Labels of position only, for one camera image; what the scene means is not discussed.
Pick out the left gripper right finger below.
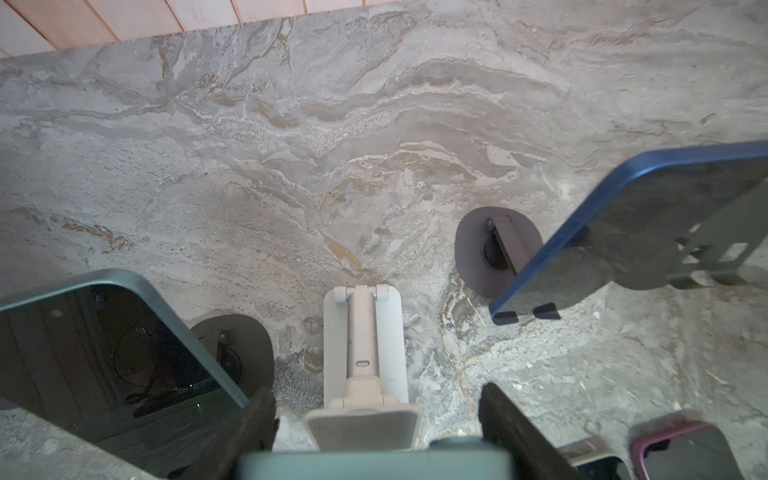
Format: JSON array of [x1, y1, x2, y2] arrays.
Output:
[[478, 383, 582, 480]]

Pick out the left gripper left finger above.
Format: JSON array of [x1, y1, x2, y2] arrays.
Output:
[[178, 387, 280, 479]]

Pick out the purple edged phone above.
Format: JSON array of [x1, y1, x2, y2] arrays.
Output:
[[631, 421, 745, 480]]

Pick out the dark stand under green phone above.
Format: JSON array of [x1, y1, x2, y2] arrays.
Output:
[[191, 314, 275, 397]]

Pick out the white stand middle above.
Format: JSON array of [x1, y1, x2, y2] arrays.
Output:
[[304, 284, 422, 452]]

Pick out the green edged phone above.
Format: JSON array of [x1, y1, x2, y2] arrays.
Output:
[[1, 269, 247, 478]]

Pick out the dark stand under blue phone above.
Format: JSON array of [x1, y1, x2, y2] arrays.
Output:
[[454, 207, 543, 298]]

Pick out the blue edged phone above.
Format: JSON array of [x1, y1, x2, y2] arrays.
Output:
[[489, 141, 767, 325]]

